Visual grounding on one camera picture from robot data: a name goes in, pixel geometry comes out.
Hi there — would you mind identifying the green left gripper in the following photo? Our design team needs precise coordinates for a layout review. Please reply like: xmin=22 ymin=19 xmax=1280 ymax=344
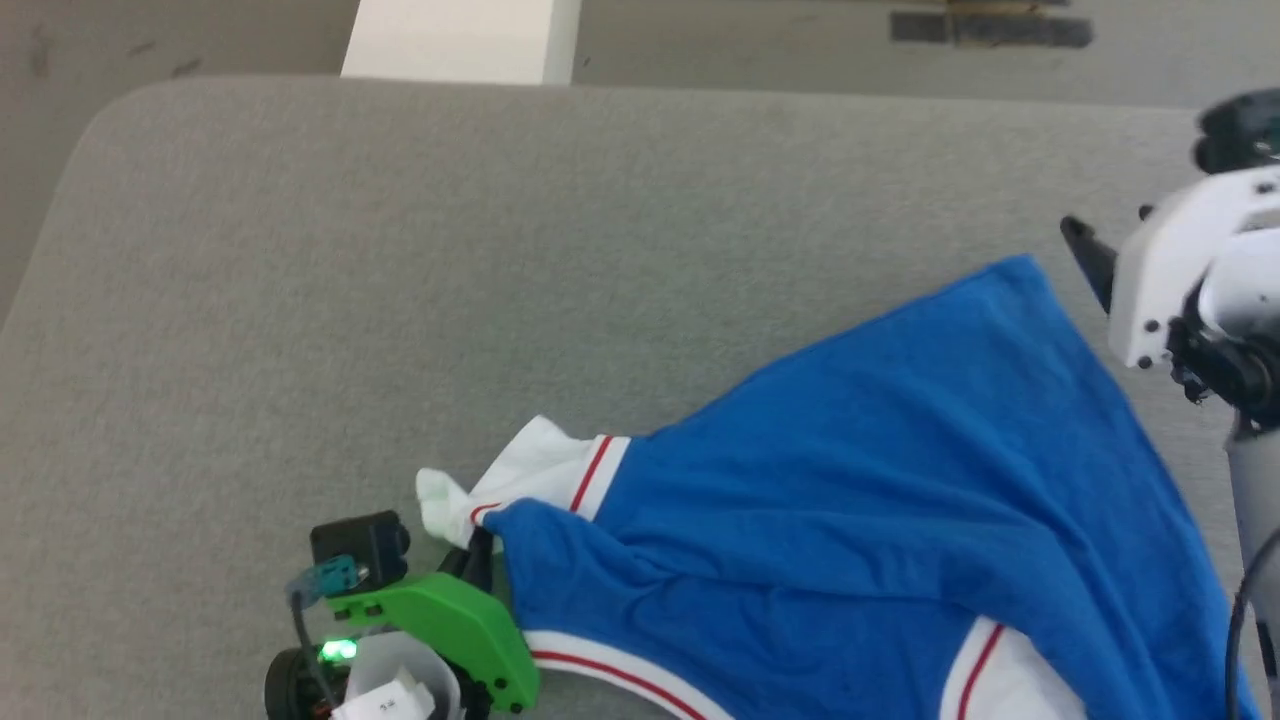
xmin=328 ymin=528 xmax=541 ymax=714

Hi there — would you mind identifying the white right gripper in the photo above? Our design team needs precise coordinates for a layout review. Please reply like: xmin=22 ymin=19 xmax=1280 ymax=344
xmin=1060 ymin=165 xmax=1280 ymax=371

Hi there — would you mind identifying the blue shirt with white-red trim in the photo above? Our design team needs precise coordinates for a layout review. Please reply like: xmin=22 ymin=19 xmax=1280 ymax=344
xmin=415 ymin=254 xmax=1263 ymax=720

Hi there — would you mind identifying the black taped floor plate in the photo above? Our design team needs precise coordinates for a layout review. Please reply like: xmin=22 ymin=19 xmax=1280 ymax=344
xmin=890 ymin=0 xmax=1094 ymax=49

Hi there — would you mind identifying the white box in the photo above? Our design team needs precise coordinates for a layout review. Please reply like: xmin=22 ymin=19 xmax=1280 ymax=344
xmin=340 ymin=0 xmax=583 ymax=87

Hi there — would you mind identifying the teal plug left camera cable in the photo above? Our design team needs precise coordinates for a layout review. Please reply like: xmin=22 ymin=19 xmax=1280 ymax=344
xmin=287 ymin=555 xmax=371 ymax=713

